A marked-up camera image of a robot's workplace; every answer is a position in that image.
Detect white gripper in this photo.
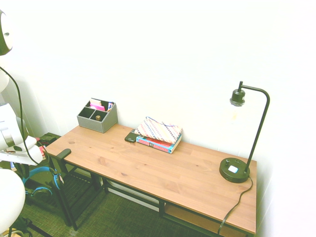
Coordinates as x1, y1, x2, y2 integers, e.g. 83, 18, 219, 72
0, 135, 47, 180

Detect blue black headphones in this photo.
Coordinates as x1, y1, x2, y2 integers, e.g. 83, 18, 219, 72
21, 166, 65, 198

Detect black low cabinet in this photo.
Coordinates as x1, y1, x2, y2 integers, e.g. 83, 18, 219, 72
34, 132, 62, 159

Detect grey fabric desk organizer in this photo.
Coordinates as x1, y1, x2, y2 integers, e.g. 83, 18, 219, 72
77, 97, 119, 134

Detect pink sticky note pad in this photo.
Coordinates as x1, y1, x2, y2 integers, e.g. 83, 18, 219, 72
89, 103, 106, 112

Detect black smartphone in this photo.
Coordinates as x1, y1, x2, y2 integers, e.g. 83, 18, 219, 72
124, 131, 139, 144

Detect wooden desk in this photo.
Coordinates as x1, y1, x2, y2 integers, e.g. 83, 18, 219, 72
45, 145, 258, 237

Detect red cover book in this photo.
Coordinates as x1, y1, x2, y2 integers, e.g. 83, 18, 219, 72
136, 134, 183, 150

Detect blue spine book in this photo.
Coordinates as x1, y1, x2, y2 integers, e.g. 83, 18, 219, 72
136, 138, 182, 155

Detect striped colourful fabric pouch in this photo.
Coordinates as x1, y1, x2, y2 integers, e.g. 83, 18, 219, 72
133, 116, 184, 144

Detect wooden lower desk shelf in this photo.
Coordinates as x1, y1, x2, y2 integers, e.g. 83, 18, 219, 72
163, 204, 248, 237

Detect black desk lamp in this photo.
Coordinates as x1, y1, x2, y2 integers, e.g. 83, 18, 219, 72
218, 80, 271, 184

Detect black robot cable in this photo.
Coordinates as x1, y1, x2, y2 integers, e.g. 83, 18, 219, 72
0, 65, 43, 166

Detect black lamp power cable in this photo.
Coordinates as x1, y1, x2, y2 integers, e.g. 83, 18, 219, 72
217, 176, 254, 235

